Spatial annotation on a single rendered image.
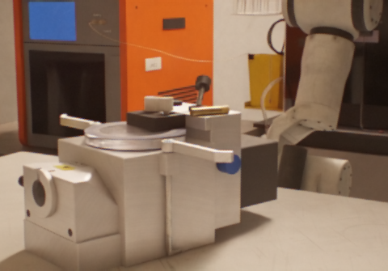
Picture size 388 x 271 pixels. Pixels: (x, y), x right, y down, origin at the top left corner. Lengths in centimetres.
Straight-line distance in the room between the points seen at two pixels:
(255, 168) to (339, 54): 41
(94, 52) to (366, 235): 127
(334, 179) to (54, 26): 109
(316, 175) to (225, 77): 263
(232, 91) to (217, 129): 299
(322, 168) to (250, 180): 34
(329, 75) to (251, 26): 249
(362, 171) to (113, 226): 158
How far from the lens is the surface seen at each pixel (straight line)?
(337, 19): 109
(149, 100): 67
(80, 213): 59
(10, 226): 74
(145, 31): 186
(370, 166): 213
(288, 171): 102
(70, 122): 72
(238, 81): 362
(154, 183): 61
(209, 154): 57
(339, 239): 69
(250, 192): 72
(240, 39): 360
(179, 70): 201
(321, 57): 109
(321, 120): 107
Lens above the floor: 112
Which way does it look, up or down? 11 degrees down
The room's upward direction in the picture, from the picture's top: straight up
